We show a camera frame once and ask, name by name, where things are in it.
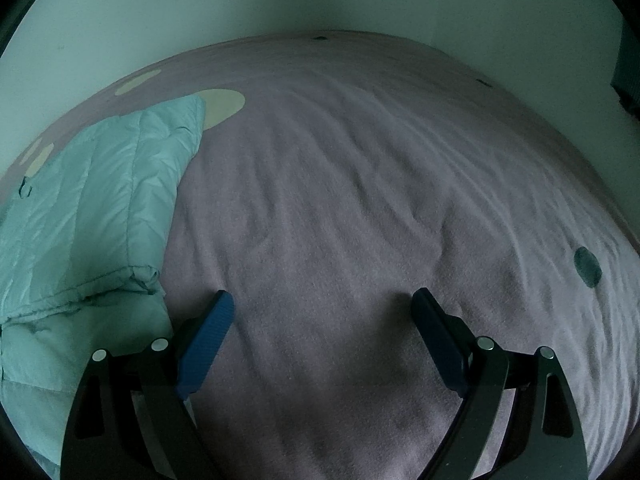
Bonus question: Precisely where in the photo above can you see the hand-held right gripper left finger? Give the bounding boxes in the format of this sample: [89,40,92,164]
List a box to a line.
[60,289,236,480]

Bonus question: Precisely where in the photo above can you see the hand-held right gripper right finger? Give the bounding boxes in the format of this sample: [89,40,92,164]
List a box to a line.
[410,287,588,480]

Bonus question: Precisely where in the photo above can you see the light teal quilted jacket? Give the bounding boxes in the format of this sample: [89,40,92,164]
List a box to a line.
[0,94,207,461]

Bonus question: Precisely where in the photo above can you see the pink dotted bed blanket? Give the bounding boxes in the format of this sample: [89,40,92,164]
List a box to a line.
[0,30,640,480]

